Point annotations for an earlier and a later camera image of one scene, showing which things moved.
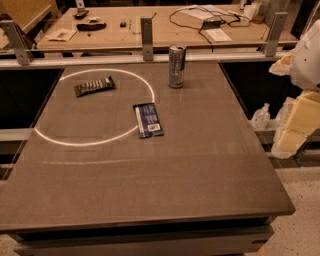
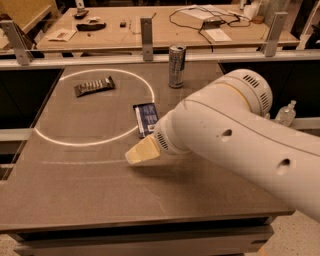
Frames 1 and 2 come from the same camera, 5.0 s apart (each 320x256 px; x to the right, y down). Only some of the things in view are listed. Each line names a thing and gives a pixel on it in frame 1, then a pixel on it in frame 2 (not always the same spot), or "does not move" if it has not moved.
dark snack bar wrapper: (94, 86) does not move
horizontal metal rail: (132, 63) does not move
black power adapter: (213, 23) does not move
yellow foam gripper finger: (282, 67) to (143, 150)
